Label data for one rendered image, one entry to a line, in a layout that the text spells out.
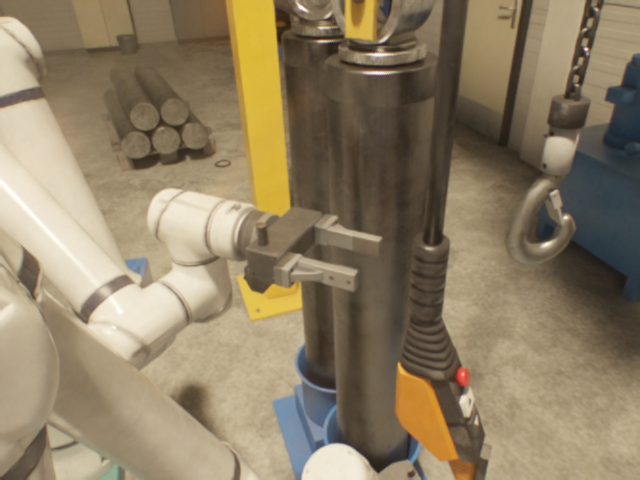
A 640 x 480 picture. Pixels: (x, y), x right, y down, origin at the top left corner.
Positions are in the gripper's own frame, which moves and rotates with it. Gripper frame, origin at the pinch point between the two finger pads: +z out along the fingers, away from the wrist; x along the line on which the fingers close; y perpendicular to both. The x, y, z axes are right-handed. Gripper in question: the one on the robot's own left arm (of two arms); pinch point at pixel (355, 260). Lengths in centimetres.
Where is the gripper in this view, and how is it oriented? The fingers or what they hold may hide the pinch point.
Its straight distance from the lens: 67.7
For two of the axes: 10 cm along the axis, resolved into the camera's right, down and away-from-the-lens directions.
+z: 8.9, 2.1, -4.0
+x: 4.5, -4.9, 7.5
